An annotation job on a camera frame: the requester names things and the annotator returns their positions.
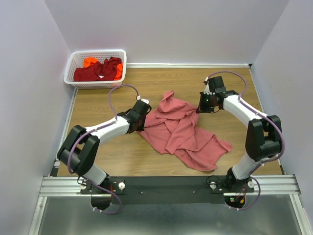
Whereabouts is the pink t shirt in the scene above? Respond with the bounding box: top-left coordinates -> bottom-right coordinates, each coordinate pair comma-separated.
139,91 -> 232,171

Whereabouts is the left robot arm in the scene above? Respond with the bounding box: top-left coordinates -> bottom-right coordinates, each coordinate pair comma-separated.
57,99 -> 152,186

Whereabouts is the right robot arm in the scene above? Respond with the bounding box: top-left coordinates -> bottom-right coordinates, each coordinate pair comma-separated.
196,91 -> 284,192

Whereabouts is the dark red t shirt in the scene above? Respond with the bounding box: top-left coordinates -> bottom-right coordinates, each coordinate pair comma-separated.
73,56 -> 122,82

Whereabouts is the orange t shirt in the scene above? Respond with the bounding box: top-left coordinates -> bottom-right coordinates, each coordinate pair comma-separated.
83,57 -> 124,81

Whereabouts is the white plastic laundry basket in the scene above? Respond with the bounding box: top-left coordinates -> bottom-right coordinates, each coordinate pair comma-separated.
64,49 -> 127,89

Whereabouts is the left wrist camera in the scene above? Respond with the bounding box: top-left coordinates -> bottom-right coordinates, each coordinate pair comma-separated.
136,96 -> 150,104

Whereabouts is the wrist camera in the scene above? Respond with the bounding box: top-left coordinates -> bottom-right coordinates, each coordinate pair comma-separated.
136,96 -> 150,104
203,76 -> 226,94

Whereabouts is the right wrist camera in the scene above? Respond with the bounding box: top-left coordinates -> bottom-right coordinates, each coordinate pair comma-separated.
203,76 -> 226,94

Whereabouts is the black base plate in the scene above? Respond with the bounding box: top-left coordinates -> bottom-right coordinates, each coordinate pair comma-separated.
81,176 -> 254,208

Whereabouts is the aluminium frame rail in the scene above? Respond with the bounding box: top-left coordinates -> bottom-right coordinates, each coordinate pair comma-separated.
39,175 -> 301,197

